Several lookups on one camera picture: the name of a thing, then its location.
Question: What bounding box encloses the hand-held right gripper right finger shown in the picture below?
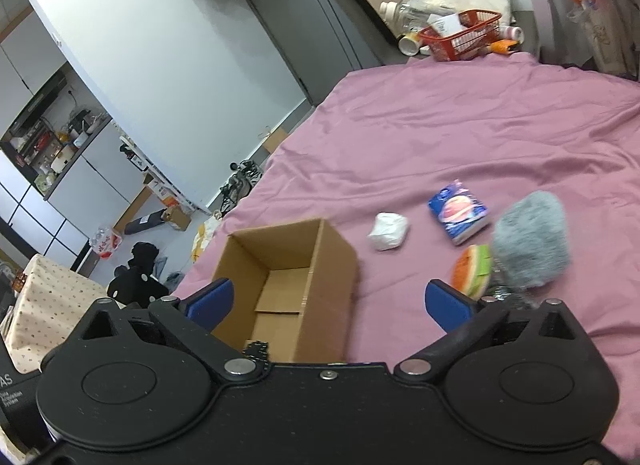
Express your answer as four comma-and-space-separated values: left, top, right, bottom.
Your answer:
394, 280, 587, 381

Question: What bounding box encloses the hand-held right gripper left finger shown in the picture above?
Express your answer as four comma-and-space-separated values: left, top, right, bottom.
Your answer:
74, 277, 263, 382

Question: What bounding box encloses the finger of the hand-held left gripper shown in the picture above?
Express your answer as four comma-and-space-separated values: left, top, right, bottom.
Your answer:
106, 266, 171, 309

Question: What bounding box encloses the burger plush toy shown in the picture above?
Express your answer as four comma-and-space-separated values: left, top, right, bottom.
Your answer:
450, 243, 495, 300

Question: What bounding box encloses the blue tissue packet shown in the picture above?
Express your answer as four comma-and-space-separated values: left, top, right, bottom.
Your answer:
428, 180, 491, 247

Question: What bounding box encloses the white soft wad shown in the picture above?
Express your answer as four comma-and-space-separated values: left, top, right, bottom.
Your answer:
367, 212, 411, 252

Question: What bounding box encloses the grey fluffy plush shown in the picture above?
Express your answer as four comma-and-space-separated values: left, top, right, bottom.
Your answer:
490, 190, 572, 291

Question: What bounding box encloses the black clothes pile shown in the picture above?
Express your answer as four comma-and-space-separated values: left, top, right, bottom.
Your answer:
114, 241, 171, 278

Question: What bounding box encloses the pack of water bottles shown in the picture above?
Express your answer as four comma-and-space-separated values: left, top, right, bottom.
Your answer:
87, 226, 125, 261

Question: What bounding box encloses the yellow and white bag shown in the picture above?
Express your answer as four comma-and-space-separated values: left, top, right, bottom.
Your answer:
191, 212, 223, 263

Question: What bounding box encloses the black wrapped package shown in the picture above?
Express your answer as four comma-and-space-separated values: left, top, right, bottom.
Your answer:
124, 210, 168, 236

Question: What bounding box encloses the small cardboard box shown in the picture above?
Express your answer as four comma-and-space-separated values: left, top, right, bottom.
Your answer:
164, 205, 193, 231

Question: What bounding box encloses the dotted beige cloth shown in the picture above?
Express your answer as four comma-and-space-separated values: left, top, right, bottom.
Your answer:
0, 254, 108, 373

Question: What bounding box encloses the pair of sneakers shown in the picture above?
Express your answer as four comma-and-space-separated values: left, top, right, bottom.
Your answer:
220, 160, 263, 206

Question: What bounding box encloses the kitchen cabinet with counter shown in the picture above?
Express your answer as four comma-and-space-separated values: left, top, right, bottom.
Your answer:
0, 0, 166, 276

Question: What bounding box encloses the pink bed sheet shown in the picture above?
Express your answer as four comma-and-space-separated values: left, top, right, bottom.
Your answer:
167, 51, 640, 461

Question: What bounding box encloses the small brown paper bag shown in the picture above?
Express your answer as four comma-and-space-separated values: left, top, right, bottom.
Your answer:
259, 128, 291, 153

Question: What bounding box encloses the orange bottle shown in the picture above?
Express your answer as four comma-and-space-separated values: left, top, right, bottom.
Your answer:
480, 39, 518, 57

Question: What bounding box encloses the paper cup stack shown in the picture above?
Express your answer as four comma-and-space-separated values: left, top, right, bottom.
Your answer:
398, 31, 426, 57

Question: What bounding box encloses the red plastic basket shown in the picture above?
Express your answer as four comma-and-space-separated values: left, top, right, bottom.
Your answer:
418, 10, 503, 63

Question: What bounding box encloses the grey door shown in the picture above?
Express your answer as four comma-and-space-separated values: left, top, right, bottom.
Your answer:
237, 0, 386, 107

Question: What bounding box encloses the clear plastic bottle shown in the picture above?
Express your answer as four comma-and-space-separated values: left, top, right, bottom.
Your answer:
379, 0, 441, 36

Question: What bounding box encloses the white desk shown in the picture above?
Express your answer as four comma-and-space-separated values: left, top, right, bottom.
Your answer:
517, 0, 640, 81

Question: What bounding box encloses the clear plastic bag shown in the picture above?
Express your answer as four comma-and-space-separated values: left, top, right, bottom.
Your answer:
565, 0, 608, 26

